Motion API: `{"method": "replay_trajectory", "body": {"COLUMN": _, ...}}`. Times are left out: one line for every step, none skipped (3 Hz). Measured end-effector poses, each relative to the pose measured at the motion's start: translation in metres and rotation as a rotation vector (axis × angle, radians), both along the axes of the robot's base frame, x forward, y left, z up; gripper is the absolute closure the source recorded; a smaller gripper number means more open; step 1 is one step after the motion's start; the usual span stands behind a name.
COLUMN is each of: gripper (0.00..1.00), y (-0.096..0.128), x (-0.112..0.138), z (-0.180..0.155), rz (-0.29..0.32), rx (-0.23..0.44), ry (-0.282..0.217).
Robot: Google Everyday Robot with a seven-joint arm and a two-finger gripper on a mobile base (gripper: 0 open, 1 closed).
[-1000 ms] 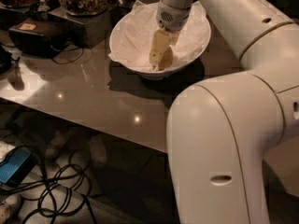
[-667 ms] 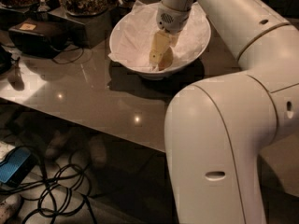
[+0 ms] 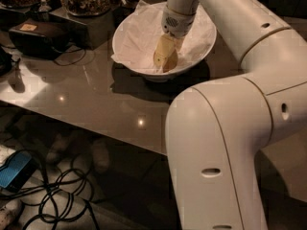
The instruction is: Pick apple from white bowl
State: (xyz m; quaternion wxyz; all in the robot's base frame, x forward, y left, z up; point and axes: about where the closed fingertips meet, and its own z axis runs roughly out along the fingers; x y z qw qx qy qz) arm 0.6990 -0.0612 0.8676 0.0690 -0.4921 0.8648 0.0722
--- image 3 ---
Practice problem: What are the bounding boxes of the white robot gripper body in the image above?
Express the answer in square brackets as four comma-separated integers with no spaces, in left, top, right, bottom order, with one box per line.
[161,6,196,38]

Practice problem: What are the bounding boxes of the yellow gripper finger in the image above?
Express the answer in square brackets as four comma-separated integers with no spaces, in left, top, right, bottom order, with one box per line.
[153,34,177,72]
[174,37,184,52]

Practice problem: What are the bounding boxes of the yellow red apple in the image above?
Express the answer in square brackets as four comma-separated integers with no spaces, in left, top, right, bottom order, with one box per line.
[153,48,178,73]

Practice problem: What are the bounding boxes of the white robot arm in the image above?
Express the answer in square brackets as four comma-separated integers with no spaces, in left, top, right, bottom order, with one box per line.
[162,0,307,230]

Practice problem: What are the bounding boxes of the white ceramic bowl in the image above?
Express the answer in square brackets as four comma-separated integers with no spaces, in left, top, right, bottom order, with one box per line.
[111,1,218,83]

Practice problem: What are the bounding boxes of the white paper napkin liner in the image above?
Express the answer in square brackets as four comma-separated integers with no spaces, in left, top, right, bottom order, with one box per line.
[110,0,216,75]

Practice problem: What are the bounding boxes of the dark square stand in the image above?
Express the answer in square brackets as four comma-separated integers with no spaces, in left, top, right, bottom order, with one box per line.
[50,8,116,49]

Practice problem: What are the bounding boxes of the black box with label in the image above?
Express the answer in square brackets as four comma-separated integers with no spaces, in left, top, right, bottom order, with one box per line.
[9,19,70,59]

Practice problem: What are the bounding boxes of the metal serving scoop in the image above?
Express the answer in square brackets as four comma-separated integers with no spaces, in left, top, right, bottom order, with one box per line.
[38,0,52,12]

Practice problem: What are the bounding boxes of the black object at left edge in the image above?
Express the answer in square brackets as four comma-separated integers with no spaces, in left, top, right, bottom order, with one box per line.
[0,47,12,76]

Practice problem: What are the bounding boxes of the blue foot pedal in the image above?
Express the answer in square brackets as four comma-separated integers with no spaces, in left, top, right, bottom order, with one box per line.
[0,152,37,193]

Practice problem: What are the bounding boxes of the black floor cable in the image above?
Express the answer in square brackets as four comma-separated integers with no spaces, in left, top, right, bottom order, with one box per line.
[0,149,102,230]

